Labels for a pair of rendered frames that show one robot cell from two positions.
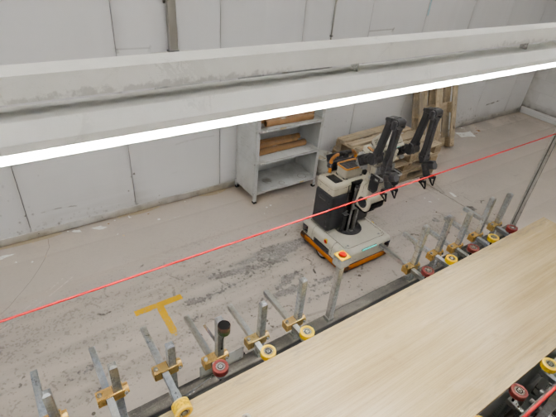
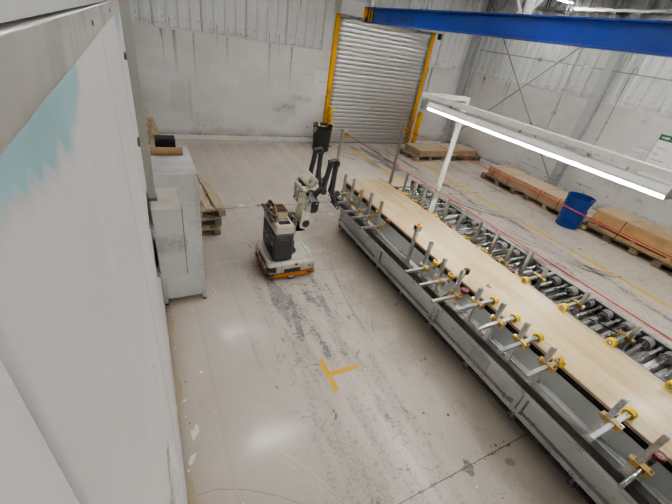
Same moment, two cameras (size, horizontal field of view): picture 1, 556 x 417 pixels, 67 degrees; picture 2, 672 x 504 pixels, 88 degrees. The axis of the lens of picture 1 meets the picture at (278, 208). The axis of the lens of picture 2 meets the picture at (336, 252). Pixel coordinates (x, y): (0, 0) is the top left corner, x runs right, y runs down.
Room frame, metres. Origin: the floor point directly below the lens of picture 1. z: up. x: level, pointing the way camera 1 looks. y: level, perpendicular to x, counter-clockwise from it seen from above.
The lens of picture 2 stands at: (2.32, 3.20, 2.88)
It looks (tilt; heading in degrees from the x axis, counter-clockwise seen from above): 32 degrees down; 276
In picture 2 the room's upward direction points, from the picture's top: 10 degrees clockwise
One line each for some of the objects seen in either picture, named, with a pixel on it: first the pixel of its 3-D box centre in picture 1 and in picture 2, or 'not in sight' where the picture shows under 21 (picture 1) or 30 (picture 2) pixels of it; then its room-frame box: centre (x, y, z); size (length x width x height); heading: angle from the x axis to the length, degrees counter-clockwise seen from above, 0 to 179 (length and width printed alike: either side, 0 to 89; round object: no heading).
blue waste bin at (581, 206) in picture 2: not in sight; (574, 210); (-1.97, -4.70, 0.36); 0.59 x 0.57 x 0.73; 37
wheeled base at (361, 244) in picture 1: (345, 236); (284, 256); (3.39, -0.70, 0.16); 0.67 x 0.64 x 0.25; 37
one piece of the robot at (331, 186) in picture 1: (346, 195); (280, 230); (3.47, -0.64, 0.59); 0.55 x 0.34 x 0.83; 127
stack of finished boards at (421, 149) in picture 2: not in sight; (441, 149); (0.68, -8.48, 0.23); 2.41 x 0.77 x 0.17; 39
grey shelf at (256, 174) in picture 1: (280, 127); (176, 224); (4.48, 0.06, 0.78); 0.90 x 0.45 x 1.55; 127
